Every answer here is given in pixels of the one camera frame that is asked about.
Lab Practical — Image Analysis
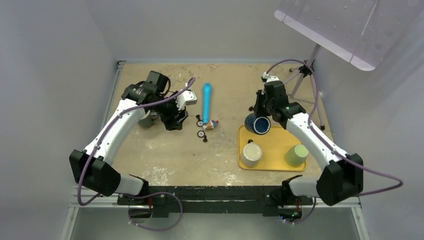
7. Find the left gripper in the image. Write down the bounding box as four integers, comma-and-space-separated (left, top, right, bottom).
150, 91, 189, 131

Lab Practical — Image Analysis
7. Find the dark blue ceramic mug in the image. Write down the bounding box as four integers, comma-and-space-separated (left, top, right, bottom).
244, 113, 271, 135

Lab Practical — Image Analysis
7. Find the grey teal ceramic mug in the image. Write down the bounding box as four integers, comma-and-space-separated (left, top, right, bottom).
138, 112, 158, 129

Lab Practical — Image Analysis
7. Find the cream white ceramic mug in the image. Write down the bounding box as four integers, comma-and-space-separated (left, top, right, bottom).
240, 139, 263, 168

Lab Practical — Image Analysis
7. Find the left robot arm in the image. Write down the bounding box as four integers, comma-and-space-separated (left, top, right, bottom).
69, 70, 197, 205

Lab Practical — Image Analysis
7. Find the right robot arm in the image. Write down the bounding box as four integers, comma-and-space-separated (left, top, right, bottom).
253, 80, 364, 206

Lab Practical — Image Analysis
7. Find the light green ceramic mug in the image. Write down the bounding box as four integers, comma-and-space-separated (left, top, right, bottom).
285, 144, 309, 168

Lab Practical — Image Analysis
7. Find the yellow plastic tray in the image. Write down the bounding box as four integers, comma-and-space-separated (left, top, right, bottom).
237, 125, 307, 172

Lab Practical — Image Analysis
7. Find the blue toy microphone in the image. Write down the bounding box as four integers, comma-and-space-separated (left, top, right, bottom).
202, 82, 212, 125

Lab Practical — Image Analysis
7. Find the translucent perforated panel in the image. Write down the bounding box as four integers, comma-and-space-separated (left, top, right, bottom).
274, 0, 424, 72

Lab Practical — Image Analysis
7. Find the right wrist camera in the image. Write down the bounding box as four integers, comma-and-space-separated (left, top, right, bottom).
261, 72, 280, 84

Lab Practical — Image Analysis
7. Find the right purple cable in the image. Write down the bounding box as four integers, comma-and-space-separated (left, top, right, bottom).
263, 59, 404, 226

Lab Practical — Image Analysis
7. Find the purple cable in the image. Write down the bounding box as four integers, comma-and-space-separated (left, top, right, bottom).
76, 77, 196, 232
263, 59, 404, 226

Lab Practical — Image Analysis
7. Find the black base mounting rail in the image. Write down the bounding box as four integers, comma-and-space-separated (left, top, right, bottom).
117, 185, 313, 218

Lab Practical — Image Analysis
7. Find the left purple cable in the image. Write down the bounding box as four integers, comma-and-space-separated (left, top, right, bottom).
76, 77, 196, 232

